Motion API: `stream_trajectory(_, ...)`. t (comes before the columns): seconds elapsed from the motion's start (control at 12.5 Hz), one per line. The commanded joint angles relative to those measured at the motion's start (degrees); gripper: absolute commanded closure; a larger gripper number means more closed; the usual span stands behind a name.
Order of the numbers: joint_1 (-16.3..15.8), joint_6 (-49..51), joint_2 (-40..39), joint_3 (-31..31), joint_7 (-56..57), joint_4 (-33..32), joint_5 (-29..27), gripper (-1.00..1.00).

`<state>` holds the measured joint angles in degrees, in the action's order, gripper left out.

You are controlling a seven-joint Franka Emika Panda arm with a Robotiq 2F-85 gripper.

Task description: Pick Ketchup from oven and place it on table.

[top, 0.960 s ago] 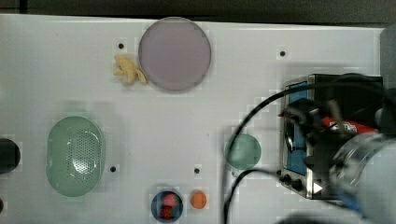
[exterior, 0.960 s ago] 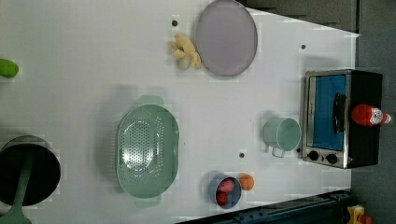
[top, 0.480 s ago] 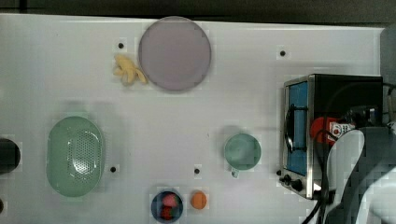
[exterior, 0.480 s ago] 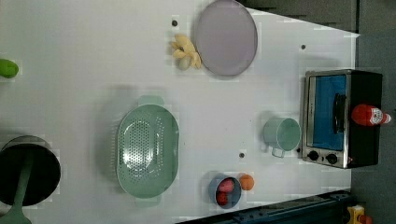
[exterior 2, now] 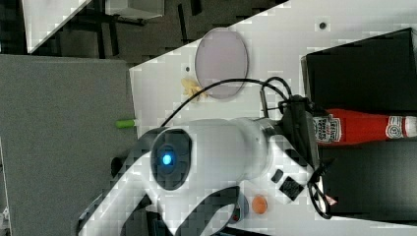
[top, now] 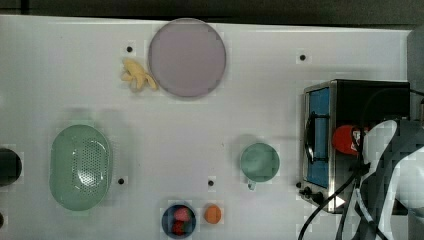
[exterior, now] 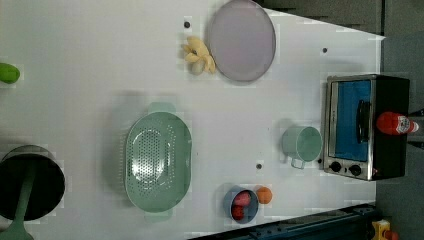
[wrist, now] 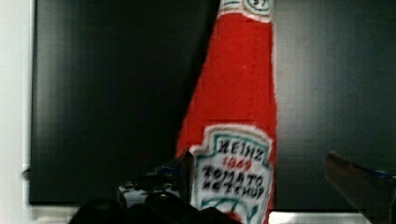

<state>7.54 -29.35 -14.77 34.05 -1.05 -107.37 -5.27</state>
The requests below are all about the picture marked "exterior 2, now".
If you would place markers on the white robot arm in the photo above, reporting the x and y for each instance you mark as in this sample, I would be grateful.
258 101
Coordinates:
196 173

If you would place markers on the black cylinder cup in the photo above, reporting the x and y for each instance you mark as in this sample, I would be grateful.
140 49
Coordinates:
117 166

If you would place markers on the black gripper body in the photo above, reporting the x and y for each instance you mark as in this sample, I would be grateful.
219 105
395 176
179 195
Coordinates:
298 128

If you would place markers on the black toaster oven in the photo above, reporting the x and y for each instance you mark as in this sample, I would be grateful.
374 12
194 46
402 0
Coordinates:
377 75

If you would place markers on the red ketchup bottle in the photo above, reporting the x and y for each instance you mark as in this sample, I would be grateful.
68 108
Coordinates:
346 128

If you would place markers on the small orange fruit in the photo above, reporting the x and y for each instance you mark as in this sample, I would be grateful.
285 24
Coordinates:
259 204

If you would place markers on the purple round plate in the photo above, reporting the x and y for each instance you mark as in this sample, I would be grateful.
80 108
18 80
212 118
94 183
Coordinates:
221 55

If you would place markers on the blue bowl with strawberries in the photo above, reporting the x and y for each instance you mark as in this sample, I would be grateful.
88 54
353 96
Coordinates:
240 211

